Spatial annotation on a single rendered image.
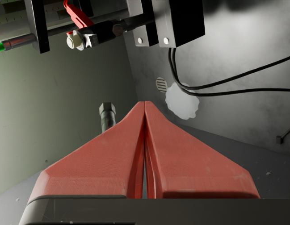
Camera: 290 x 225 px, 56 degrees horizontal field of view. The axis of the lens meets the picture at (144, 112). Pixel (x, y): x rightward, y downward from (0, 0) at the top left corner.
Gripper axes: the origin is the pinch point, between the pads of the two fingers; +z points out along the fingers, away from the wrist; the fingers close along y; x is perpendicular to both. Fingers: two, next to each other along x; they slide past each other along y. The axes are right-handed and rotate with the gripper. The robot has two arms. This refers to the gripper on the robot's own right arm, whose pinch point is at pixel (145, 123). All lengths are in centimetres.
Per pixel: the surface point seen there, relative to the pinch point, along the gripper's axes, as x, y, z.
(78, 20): 4.3, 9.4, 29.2
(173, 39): 8.0, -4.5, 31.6
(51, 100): 28, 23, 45
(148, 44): 10.4, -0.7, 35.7
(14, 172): 40, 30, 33
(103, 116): 13.8, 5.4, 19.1
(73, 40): 5.5, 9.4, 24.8
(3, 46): 11.0, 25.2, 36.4
